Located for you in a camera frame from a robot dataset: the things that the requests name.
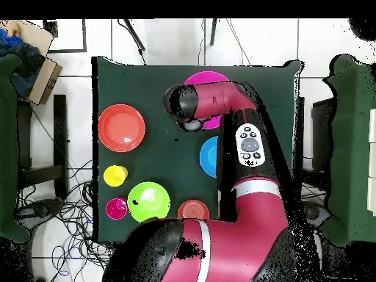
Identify brown cardboard box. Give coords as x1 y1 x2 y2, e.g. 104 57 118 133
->
27 57 63 106

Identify light blue medium bowl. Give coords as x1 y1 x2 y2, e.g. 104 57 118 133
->
199 135 219 179

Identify tan cardboard sheet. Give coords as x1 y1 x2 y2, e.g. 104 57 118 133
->
5 19 55 57

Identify black chair frame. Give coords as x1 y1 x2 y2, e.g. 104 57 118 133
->
16 94 69 200
293 96 337 203

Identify white boxes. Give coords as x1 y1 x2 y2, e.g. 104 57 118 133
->
367 107 376 217

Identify orange shallow plastic bowl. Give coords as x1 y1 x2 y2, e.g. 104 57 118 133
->
97 104 146 153

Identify black pedestal foot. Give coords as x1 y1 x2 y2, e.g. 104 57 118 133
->
15 198 64 228
303 202 333 228

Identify lemon yellow plastic cup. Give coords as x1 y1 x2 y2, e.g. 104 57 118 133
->
103 164 129 188

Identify pink large plastic bowl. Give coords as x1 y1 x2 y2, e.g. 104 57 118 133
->
183 70 231 131

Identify dark green tablecloth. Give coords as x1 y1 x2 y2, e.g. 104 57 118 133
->
91 56 305 245

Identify green cloth covered table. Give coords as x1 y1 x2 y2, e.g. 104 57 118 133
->
0 54 32 243
318 54 376 247

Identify crimson plastic cup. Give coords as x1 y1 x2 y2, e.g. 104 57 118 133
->
105 197 129 221

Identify black tripod leg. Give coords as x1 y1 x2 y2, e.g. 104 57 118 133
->
122 18 147 52
209 18 219 47

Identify orange small plastic bowl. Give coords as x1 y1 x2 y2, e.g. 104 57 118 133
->
177 199 211 220

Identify black square floor frame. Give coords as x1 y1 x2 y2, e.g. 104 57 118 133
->
43 18 88 54

